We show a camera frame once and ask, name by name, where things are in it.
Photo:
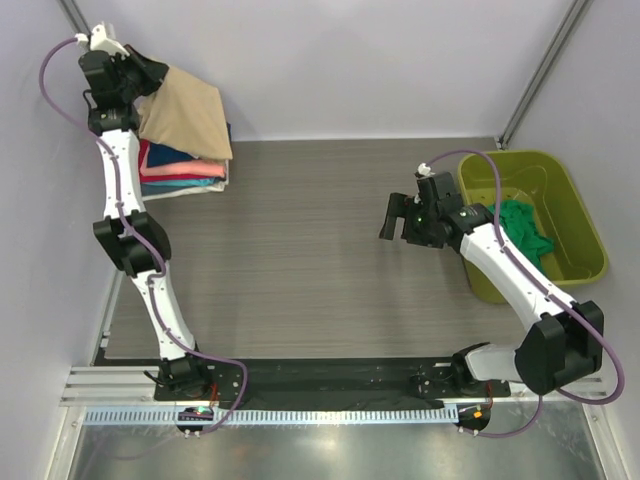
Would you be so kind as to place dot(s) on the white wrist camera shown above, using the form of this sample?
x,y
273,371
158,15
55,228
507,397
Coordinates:
x,y
102,38
423,171

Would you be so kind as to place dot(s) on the aluminium frame post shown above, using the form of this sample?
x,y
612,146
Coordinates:
x,y
74,16
559,41

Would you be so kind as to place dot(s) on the crimson folded shirt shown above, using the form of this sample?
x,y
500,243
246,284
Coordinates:
x,y
142,157

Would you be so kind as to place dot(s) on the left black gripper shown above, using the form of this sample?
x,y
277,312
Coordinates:
x,y
152,72

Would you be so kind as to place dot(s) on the teal folded shirt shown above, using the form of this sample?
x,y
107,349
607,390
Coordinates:
x,y
172,188

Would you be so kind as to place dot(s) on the navy blue folded shirt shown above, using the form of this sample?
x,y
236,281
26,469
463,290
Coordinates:
x,y
159,154

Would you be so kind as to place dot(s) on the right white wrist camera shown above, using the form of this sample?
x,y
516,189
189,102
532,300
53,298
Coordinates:
x,y
423,171

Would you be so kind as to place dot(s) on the aluminium extrusion rail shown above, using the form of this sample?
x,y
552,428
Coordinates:
x,y
99,386

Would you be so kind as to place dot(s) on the olive green plastic bin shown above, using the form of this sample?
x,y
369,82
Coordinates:
x,y
541,181

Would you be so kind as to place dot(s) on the beige t shirt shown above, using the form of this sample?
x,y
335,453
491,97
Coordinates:
x,y
186,114

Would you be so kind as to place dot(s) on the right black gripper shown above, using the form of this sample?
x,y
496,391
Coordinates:
x,y
401,205

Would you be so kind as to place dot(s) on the right aluminium frame post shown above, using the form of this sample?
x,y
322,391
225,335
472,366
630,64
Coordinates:
x,y
559,41

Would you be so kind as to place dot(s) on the left aluminium frame post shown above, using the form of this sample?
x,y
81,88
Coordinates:
x,y
74,16

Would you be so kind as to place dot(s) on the white slotted cable duct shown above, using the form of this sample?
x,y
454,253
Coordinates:
x,y
200,417

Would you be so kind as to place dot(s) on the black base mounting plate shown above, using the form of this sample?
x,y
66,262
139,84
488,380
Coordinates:
x,y
334,385

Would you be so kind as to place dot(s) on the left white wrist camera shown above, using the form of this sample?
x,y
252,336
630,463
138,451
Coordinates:
x,y
102,38

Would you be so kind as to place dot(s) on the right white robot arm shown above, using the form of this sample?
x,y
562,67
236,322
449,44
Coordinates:
x,y
559,346

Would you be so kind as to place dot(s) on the salmon pink folded shirt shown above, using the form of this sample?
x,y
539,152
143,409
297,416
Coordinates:
x,y
185,170

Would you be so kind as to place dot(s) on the green t shirt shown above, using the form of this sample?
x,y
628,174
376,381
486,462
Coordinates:
x,y
518,222

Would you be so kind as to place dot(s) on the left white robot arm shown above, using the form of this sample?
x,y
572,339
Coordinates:
x,y
134,241

